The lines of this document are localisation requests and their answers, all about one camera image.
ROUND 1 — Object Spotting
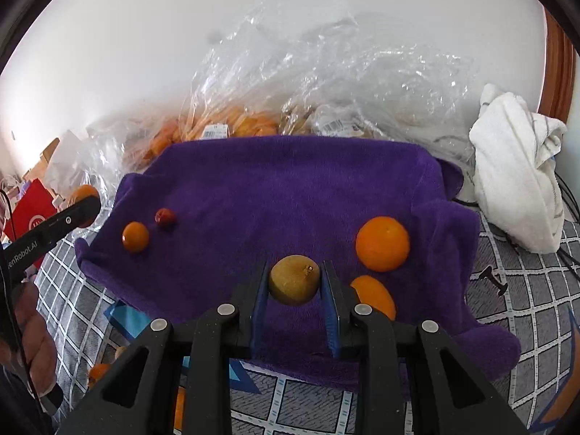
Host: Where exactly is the crumpled clear plastic bag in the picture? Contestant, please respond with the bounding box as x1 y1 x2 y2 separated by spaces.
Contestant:
84 115 183 200

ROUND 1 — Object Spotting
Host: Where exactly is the red paper bag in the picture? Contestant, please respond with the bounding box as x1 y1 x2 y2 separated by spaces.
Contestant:
2 179 61 269

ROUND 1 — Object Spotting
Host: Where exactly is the blue paper sheet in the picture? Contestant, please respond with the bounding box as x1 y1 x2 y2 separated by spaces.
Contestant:
104 301 262 395

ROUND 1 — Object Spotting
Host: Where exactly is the large clear plastic bag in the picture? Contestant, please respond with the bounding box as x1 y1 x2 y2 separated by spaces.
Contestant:
181 0 477 164

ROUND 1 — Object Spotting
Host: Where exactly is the wooden crate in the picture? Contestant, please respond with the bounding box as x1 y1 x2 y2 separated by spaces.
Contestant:
22 138 61 178

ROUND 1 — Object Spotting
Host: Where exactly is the small orange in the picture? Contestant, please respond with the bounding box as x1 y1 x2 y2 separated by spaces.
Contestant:
121 221 150 253

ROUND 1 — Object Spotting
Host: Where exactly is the clear bag of oranges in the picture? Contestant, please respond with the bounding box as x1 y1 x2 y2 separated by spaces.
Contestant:
135 103 280 169

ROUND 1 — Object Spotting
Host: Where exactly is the person's left hand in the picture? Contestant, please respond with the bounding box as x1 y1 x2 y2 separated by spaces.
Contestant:
13 281 59 399

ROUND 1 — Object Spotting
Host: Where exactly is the yellow-green round fruit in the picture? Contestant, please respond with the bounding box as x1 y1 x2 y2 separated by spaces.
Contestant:
269 255 322 306

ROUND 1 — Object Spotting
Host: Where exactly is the black cable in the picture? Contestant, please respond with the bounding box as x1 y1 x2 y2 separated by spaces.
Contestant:
452 170 580 284

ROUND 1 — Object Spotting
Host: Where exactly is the white plastic bag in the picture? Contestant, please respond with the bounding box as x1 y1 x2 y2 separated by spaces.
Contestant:
44 129 98 200

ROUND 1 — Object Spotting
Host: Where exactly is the purple towel-covered tray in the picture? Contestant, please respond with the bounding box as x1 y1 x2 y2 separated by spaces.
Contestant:
74 136 523 402

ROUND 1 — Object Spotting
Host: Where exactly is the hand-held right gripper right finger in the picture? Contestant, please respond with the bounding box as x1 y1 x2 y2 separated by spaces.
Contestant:
320 260 531 435

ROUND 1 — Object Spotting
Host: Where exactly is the brown wooden door frame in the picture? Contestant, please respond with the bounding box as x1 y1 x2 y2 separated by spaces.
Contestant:
537 9 579 124

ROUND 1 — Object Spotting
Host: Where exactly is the white towel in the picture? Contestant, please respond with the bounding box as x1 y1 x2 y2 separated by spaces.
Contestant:
468 83 568 254

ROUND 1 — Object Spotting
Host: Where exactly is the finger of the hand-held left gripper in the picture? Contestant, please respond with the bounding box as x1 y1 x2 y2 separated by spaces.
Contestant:
43 196 102 248

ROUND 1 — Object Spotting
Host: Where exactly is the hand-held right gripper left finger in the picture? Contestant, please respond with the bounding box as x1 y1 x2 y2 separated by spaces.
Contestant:
57 260 273 435

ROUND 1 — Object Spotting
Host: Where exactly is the large orange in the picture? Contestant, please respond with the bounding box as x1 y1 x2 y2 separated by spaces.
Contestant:
355 216 411 273

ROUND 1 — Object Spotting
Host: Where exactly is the grey checked tablecloth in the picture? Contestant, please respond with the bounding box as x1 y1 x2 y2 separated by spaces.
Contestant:
27 208 580 435

